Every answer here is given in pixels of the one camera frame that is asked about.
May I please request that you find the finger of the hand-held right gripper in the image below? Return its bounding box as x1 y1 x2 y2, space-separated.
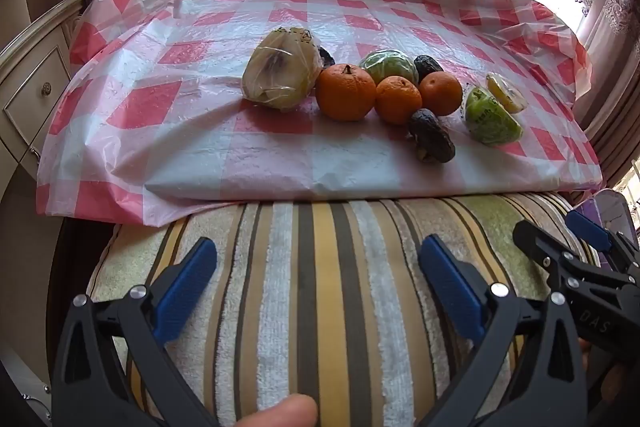
512 219 640 304
566 209 640 276

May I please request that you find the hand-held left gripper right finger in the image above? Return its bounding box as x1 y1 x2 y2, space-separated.
419 234 588 427

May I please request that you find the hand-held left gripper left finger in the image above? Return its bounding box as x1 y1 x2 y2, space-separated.
51 237 218 427

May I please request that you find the purple edged white box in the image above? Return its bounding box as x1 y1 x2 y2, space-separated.
570 188 640 268

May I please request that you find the dark avocado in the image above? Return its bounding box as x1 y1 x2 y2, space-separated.
413 55 446 84
406 108 457 164

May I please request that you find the medium orange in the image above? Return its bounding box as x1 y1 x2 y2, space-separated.
375 76 423 126

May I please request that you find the large orange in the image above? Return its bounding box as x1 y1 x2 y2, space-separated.
315 63 377 122

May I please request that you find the pale fruit half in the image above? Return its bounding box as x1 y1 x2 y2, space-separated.
242 26 327 112

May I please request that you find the person's left hand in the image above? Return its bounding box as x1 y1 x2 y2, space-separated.
235 394 318 427

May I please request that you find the striped towel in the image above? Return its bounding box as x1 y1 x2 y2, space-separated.
87 192 601 427

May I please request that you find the wrapped green fruit half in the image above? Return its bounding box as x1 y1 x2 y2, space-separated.
462 86 525 146

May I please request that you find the red checked plastic tablecloth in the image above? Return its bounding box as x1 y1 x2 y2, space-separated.
35 0 603 228

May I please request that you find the wrapped yellow fruit wedge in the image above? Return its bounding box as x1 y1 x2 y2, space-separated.
486 73 530 114

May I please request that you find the beige embroidered curtain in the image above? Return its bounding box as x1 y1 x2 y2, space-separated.
575 0 640 208

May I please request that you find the small orange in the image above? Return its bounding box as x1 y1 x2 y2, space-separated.
419 71 463 116

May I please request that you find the cream wooden cabinet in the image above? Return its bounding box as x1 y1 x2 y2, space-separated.
0 0 88 188

